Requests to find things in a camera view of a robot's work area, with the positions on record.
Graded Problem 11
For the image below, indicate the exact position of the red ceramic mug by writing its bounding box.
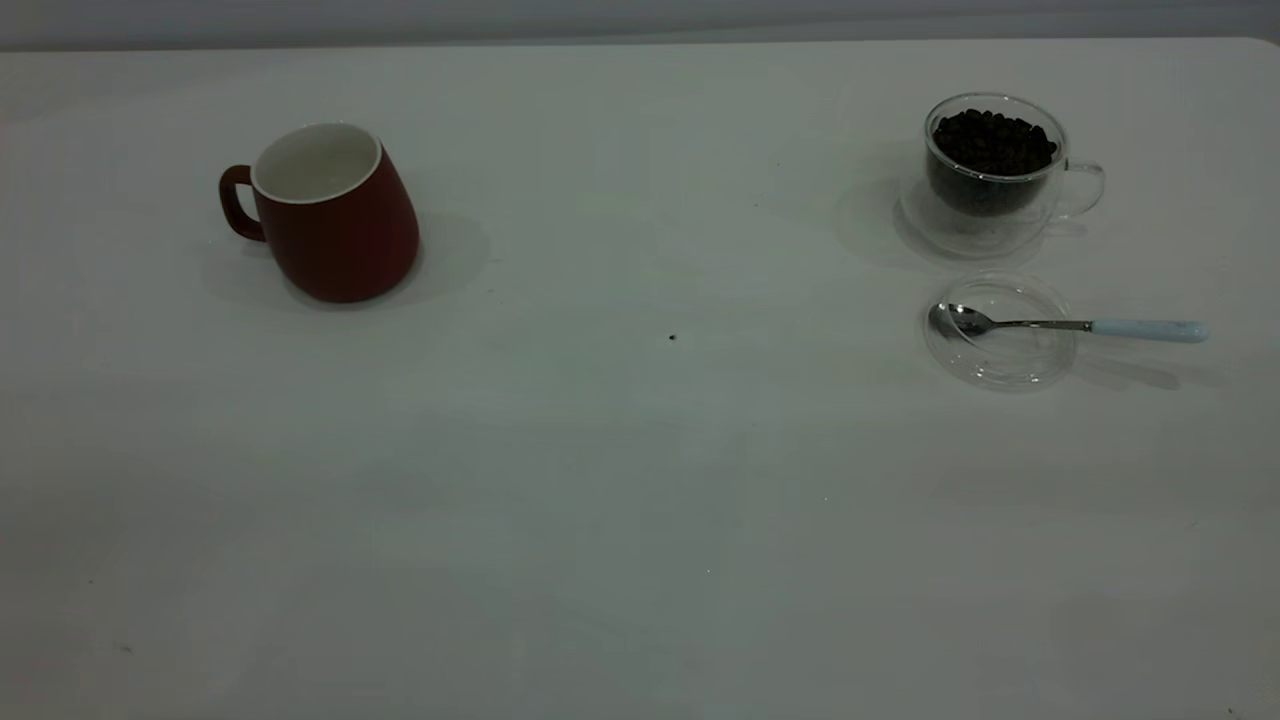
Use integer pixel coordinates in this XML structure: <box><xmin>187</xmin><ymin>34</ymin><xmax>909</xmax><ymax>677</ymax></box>
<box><xmin>218</xmin><ymin>121</ymin><xmax>422</xmax><ymax>304</ymax></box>

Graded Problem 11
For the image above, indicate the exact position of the spoon with light blue handle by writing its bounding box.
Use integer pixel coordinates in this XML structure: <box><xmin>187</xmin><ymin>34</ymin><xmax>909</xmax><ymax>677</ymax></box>
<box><xmin>928</xmin><ymin>302</ymin><xmax>1211</xmax><ymax>346</ymax></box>

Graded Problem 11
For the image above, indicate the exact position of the pile of coffee beans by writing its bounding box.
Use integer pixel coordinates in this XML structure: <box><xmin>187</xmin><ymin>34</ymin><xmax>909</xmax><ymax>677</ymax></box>
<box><xmin>930</xmin><ymin>108</ymin><xmax>1059</xmax><ymax>217</ymax></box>

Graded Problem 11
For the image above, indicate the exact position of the clear glass cup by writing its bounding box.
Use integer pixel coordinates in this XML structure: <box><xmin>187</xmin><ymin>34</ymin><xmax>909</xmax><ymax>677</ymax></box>
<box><xmin>923</xmin><ymin>92</ymin><xmax>1107</xmax><ymax>223</ymax></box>

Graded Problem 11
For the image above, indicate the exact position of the clear glass saucer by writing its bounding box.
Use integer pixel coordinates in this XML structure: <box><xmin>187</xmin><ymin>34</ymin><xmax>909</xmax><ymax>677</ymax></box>
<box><xmin>898</xmin><ymin>175</ymin><xmax>1053</xmax><ymax>259</ymax></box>
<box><xmin>922</xmin><ymin>272</ymin><xmax>1081</xmax><ymax>391</ymax></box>

